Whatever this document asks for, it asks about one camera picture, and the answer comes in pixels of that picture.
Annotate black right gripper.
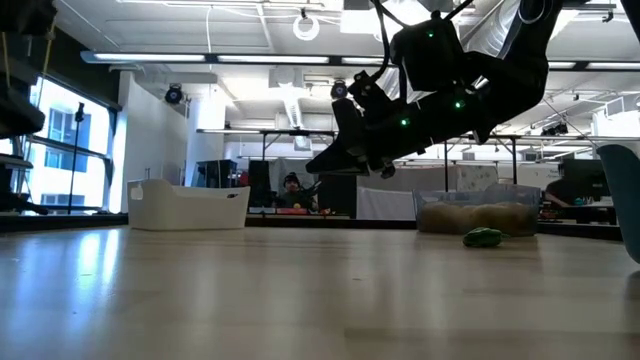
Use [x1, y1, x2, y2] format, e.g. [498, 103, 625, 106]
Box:
[305, 69, 494, 180]

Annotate wide black standing panel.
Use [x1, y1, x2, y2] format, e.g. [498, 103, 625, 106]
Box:
[316, 172, 359, 219]

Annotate white fabric partition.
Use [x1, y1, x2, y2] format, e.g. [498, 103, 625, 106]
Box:
[356, 164, 499, 221]

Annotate person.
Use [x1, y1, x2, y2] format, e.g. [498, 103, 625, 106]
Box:
[543, 177, 614, 207]
[273, 171, 321, 210]

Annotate grey fabric curtain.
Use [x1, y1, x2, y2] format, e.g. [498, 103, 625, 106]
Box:
[268, 158, 320, 214]

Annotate clear grey plastic basket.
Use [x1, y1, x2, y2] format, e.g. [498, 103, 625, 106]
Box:
[412, 183, 542, 238]

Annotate narrow black standing panel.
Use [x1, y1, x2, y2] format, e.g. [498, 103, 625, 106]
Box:
[248, 159, 271, 209]

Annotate black cabinet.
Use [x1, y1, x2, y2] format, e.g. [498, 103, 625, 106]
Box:
[195, 158, 239, 189]

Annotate small green toy pepper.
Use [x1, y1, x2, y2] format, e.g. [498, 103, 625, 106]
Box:
[462, 227, 509, 249]

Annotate white plastic basket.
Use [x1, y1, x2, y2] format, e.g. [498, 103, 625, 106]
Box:
[126, 178, 252, 232]

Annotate cluttered background work desk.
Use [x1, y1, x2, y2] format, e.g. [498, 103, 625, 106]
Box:
[530, 195, 619, 226]

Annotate long ceiling light strip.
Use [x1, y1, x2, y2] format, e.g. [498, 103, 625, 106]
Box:
[79, 49, 640, 71]

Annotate black background monitor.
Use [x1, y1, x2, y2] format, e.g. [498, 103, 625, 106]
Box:
[563, 158, 614, 199]

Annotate black tripod stand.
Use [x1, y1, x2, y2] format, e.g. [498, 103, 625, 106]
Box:
[66, 102, 86, 216]

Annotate large bright window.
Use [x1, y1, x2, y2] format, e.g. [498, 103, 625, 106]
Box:
[0, 74, 124, 216]

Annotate dark grey desk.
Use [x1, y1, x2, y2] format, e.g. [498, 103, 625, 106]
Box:
[0, 153, 34, 170]

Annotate black metal table frame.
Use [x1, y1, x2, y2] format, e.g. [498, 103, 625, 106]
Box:
[197, 128, 337, 164]
[439, 133, 521, 194]

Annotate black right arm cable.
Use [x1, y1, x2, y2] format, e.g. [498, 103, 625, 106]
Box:
[372, 0, 476, 101]

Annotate white ring light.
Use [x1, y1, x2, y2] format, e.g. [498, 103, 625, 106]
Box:
[292, 14, 321, 42]

